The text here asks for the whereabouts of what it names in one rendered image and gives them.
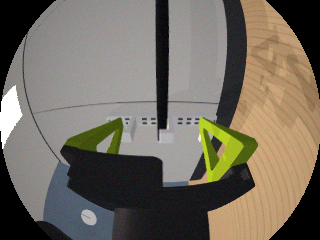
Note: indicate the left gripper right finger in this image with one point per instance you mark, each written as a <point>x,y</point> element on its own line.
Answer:
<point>239,148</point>

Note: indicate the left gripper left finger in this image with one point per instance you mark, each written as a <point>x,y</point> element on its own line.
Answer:
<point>90,139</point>

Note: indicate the grey wall panel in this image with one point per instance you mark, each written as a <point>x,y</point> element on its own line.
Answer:
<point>86,58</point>

